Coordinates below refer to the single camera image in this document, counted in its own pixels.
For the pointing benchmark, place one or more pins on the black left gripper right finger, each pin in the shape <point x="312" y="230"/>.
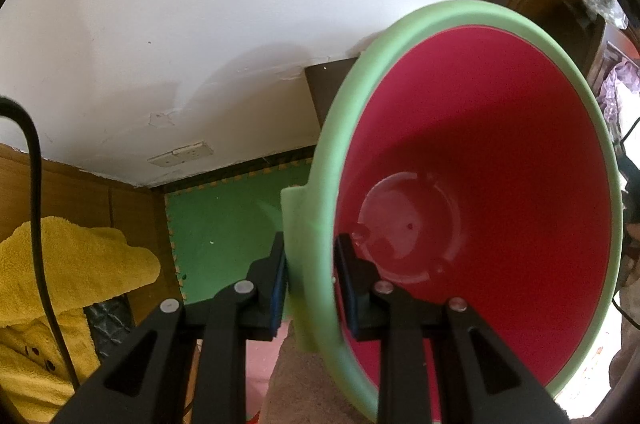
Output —
<point x="438" y="362"/>

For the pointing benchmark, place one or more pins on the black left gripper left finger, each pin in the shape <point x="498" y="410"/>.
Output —
<point x="188" y="356"/>

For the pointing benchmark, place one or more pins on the green red plastic trash bin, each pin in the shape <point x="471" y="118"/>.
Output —
<point x="465" y="155"/>

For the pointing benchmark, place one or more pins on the black quilted bag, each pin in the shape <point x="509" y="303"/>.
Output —
<point x="110" y="323"/>

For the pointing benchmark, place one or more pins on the pink foam floor mat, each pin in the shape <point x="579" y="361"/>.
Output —
<point x="261" y="357"/>

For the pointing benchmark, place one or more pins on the yellow fleece garment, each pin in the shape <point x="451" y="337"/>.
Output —
<point x="83" y="266"/>

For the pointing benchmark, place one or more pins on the green foam floor mat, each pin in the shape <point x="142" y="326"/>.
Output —
<point x="218" y="229"/>

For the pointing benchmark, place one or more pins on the brown wooden wardrobe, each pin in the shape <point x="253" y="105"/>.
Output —
<point x="91" y="201"/>

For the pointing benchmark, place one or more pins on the purple lace bedding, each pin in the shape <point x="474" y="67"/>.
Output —
<point x="619" y="99"/>

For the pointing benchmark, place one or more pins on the white wall socket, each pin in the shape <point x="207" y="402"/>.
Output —
<point x="182" y="155"/>

